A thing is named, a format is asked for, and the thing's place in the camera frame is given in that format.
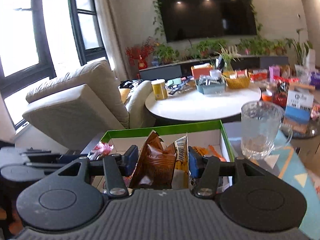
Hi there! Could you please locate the red snack packet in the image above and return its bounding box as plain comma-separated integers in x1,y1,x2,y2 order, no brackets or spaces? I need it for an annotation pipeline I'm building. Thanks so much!
88,141,115,160

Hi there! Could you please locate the beige sofa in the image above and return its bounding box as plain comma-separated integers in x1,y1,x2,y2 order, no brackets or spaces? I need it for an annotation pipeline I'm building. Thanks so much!
22,59,153,133

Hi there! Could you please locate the patterned blue table mat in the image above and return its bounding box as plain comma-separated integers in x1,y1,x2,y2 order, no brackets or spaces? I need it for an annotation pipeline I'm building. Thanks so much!
222,121,320,240

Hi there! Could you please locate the orange snack packet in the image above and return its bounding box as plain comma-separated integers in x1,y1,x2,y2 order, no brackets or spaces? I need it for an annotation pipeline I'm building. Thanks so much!
192,144,227,162

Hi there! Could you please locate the teal storage tray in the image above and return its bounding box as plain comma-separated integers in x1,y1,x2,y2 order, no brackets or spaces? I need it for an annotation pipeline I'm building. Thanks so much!
195,78,227,95

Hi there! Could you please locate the red flower vase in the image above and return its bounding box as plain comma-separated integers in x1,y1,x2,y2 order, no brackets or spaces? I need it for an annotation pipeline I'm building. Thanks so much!
124,37,161,70

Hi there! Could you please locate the black framed window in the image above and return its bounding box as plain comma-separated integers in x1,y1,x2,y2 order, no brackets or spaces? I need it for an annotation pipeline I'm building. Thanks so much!
0,0,108,93

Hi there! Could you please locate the yellow woven basket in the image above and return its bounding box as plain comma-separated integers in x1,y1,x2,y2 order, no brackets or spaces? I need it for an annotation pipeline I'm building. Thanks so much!
222,70,251,90

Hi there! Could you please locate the blue white paper bag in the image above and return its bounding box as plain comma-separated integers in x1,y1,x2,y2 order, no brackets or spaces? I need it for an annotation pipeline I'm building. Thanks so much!
282,83,316,135

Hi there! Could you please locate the orange tissue box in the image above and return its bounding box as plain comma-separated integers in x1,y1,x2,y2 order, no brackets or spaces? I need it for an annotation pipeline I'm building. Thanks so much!
191,64,213,80

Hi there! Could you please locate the tall leafy plant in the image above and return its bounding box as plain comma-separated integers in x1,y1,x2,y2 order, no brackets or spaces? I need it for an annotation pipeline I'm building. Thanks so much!
286,28,313,66

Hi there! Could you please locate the black wall television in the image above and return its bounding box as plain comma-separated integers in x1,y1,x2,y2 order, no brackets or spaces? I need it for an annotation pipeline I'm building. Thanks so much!
156,0,258,43

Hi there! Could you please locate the spider plant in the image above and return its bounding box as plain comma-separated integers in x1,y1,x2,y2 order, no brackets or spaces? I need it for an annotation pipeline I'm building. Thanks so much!
212,43,238,71

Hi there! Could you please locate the clear glass mug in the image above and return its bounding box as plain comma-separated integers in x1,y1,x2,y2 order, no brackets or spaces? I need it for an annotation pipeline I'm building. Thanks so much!
240,100,293,160

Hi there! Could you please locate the orange cup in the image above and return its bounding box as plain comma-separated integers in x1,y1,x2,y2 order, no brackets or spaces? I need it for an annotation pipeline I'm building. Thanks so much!
261,91,275,103

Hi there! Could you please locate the white round table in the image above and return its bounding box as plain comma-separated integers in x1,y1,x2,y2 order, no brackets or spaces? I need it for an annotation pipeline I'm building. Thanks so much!
145,81,262,123

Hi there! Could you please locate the dark television cabinet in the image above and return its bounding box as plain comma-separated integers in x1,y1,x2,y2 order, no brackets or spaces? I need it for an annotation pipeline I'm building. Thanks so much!
138,54,289,81

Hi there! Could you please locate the green cardboard box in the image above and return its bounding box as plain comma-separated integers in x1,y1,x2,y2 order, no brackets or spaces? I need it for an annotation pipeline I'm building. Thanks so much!
80,119,236,195

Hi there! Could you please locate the green potted plant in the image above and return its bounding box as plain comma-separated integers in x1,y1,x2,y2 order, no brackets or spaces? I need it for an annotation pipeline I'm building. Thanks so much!
237,37,273,56
153,44,180,65
194,39,228,58

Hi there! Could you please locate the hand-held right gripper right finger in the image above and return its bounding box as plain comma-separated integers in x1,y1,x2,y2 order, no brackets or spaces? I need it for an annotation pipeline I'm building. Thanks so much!
187,146,272,198

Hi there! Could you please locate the yellow can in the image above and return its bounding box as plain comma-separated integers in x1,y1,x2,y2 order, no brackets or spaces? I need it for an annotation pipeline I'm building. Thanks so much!
151,79,169,101

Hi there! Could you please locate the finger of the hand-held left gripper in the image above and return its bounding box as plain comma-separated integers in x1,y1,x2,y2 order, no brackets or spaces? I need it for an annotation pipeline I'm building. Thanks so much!
0,162,66,183
25,149,88,165

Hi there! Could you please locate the brown snack packet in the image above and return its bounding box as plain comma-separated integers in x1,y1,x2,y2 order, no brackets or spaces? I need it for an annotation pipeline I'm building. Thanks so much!
128,130,191,190

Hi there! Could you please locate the dark round side table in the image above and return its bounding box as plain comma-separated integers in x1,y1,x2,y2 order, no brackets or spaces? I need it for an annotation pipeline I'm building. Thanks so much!
279,100,320,140

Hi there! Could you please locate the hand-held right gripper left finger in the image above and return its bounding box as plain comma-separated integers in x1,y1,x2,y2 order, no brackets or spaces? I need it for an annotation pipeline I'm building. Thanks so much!
57,144,139,198

